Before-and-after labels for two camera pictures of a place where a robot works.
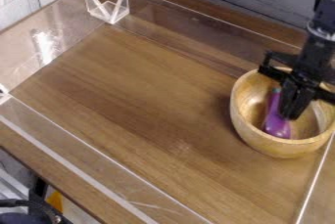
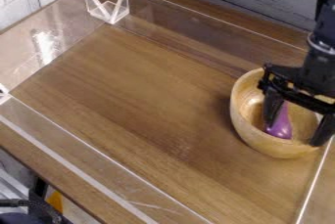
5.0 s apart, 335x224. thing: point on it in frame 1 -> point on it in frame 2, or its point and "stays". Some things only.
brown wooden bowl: x=309 y=131 stays
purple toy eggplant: x=276 y=124 stays
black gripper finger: x=297 y=98 -> x=272 y=101
